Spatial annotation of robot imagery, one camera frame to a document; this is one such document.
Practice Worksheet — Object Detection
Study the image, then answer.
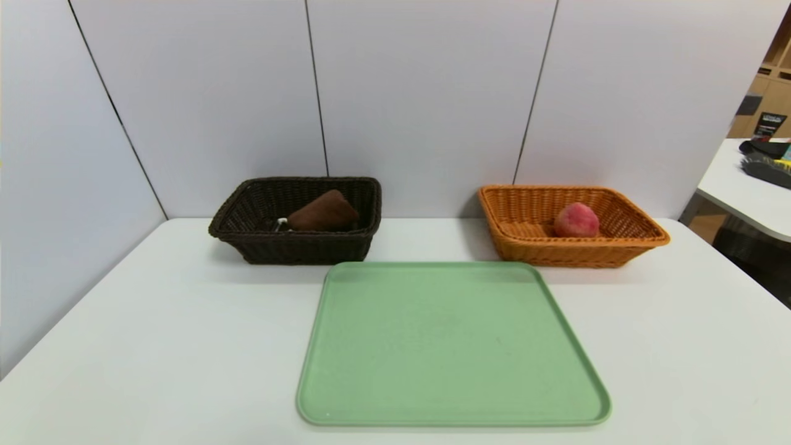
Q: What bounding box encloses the black flat item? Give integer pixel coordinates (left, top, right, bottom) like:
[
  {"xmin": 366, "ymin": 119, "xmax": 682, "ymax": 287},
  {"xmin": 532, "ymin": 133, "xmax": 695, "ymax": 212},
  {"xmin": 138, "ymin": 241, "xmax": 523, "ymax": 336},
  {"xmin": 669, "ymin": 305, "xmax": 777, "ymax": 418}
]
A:
[{"xmin": 739, "ymin": 138, "xmax": 791, "ymax": 158}]

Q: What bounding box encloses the orange wicker basket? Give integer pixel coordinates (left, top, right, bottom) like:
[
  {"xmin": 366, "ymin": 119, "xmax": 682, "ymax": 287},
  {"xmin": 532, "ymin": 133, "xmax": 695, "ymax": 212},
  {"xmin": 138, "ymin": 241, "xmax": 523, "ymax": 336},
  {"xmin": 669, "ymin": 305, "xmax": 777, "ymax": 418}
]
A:
[{"xmin": 478, "ymin": 185, "xmax": 670, "ymax": 268}]

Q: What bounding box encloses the red peach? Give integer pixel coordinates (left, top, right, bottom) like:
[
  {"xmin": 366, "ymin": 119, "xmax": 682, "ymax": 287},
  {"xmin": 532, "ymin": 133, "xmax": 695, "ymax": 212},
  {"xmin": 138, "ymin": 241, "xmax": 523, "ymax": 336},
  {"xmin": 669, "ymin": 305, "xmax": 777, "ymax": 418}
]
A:
[{"xmin": 553, "ymin": 202, "xmax": 600, "ymax": 239}]

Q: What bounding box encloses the white side table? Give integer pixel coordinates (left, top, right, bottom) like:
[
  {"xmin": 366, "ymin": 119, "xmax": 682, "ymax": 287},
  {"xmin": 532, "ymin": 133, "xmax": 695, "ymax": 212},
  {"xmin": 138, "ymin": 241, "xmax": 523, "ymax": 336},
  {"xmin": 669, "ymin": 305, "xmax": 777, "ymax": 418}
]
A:
[{"xmin": 697, "ymin": 137, "xmax": 791, "ymax": 243}]

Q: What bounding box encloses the dark brown wicker basket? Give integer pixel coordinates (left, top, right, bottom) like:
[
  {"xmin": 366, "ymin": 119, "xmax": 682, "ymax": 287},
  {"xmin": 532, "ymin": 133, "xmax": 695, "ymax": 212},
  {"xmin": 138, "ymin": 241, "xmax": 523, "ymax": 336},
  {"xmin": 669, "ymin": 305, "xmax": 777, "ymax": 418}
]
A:
[{"xmin": 208, "ymin": 177, "xmax": 382, "ymax": 266}]

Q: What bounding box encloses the wooden shelf unit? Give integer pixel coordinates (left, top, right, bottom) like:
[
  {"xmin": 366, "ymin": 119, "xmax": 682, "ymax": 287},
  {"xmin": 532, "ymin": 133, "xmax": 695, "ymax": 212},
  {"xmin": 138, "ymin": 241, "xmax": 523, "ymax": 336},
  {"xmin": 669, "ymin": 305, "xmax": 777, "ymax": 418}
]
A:
[{"xmin": 728, "ymin": 6, "xmax": 791, "ymax": 138}]

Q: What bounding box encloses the brown towel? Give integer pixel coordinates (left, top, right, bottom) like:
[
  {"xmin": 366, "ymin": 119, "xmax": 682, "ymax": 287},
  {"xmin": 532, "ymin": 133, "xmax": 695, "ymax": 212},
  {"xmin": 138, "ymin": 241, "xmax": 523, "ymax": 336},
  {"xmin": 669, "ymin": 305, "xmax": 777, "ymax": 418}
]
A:
[{"xmin": 287, "ymin": 189, "xmax": 360, "ymax": 232}]

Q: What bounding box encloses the light green plastic tray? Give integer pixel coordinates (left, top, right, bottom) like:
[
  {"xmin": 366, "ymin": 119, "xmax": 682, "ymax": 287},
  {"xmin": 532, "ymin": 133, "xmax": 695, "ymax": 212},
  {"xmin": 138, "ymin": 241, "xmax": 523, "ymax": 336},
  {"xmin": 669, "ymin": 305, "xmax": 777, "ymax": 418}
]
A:
[{"xmin": 296, "ymin": 261, "xmax": 612, "ymax": 427}]

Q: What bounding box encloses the dark bristle brush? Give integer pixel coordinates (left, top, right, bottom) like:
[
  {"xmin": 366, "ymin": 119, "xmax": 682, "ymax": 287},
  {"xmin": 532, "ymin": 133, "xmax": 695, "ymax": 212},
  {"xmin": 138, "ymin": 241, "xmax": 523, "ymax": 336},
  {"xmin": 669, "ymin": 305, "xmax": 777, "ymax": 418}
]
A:
[{"xmin": 742, "ymin": 155, "xmax": 791, "ymax": 189}]

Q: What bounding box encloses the small black sign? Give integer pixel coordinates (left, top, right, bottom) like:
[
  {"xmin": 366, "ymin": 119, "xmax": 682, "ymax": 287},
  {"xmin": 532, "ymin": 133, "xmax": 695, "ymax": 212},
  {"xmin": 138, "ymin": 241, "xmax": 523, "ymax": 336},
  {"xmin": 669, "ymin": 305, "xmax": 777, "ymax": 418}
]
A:
[{"xmin": 755, "ymin": 112, "xmax": 788, "ymax": 138}]

